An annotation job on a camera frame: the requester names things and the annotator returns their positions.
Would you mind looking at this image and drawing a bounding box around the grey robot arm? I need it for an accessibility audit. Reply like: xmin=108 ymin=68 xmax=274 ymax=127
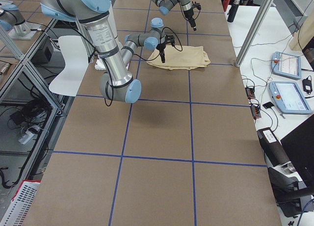
xmin=41 ymin=0 xmax=174 ymax=103
xmin=151 ymin=0 xmax=201 ymax=31

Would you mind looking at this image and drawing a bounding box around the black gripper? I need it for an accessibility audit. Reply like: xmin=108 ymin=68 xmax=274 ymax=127
xmin=183 ymin=1 xmax=201 ymax=31
xmin=157 ymin=34 xmax=175 ymax=63

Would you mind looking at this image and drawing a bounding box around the blue teach pendant near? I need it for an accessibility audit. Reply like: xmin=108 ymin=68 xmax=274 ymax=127
xmin=268 ymin=81 xmax=312 ymax=115

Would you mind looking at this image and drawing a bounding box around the black water bottle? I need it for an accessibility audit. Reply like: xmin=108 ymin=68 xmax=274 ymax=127
xmin=227 ymin=0 xmax=240 ymax=23

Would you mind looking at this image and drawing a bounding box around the aluminium frame post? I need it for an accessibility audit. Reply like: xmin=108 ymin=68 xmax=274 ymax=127
xmin=235 ymin=0 xmax=274 ymax=68

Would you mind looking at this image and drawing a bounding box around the black power adapter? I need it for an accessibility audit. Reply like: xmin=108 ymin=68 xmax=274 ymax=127
xmin=302 ymin=75 xmax=313 ymax=94

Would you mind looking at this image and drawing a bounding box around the blue teach pendant far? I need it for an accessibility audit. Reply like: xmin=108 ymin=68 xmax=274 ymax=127
xmin=271 ymin=51 xmax=302 ymax=80

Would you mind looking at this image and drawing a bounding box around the blue teach pendant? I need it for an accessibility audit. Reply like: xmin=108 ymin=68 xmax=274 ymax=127
xmin=268 ymin=81 xmax=312 ymax=115
xmin=271 ymin=51 xmax=302 ymax=80

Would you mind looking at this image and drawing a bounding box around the white plastic chair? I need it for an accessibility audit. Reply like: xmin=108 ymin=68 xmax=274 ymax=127
xmin=49 ymin=35 xmax=89 ymax=97

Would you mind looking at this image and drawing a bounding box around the beige long-sleeve printed shirt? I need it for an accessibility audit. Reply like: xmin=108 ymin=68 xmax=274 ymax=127
xmin=146 ymin=45 xmax=211 ymax=70

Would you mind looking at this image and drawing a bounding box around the white perforated plastic basket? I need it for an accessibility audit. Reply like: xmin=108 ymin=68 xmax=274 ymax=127
xmin=0 ymin=180 xmax=41 ymax=226

